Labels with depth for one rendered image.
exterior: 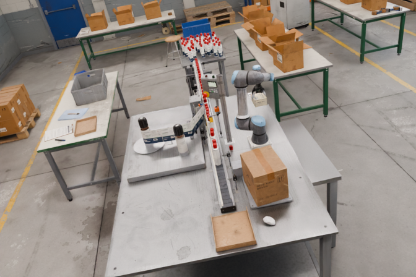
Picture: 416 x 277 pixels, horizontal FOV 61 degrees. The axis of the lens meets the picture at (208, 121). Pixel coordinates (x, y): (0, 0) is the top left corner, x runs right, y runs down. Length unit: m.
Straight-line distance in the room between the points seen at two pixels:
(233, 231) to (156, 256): 0.53
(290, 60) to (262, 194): 2.39
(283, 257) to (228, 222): 0.73
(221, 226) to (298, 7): 6.54
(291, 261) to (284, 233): 0.66
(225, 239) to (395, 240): 1.70
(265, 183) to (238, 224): 0.34
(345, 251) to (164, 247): 1.64
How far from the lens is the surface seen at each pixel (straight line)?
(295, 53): 4.55
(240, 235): 2.45
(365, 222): 3.68
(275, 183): 2.50
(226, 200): 2.62
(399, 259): 3.48
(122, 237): 2.68
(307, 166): 2.93
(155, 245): 2.54
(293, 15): 8.39
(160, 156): 3.20
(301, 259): 3.09
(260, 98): 3.52
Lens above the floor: 2.69
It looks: 31 degrees down
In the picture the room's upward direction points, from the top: 11 degrees counter-clockwise
